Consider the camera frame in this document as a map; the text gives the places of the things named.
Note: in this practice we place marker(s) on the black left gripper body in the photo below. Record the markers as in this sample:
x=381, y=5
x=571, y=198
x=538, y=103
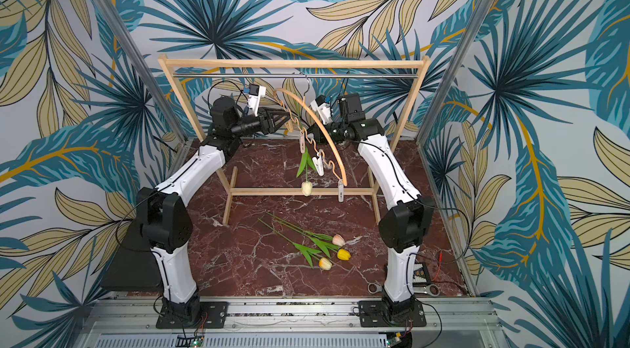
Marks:
x=251, y=124

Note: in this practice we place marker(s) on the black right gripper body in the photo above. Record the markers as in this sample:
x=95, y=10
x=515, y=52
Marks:
x=327, y=131

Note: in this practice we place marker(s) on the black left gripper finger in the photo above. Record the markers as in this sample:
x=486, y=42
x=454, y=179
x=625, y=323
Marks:
x=276, y=113
x=278, y=123

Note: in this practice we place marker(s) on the white tulip flower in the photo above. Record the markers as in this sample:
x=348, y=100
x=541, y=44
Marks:
x=306, y=164

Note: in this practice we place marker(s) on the pink tulip flower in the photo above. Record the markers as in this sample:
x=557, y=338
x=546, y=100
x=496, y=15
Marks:
x=336, y=240

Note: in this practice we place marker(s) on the yellow orange tulip flower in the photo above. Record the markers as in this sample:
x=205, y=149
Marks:
x=300, y=247

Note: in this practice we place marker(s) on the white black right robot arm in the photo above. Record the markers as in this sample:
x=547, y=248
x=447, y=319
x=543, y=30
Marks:
x=371, y=310

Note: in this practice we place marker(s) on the metal rack hanging rod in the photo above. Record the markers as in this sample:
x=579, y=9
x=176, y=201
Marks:
x=294, y=75

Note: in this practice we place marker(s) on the black electronics board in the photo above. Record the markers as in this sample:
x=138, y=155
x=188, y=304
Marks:
x=421, y=276

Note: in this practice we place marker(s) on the silver wrench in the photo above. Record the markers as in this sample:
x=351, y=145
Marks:
x=430, y=290

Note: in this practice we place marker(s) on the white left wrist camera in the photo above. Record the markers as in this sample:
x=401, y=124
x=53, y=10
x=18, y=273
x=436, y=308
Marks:
x=254, y=93

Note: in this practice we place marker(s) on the wooden clothes rack frame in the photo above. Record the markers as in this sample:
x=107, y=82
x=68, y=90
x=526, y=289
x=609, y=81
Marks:
x=420, y=68

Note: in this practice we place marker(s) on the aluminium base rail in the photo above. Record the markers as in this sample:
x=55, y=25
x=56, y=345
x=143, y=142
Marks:
x=296, y=322

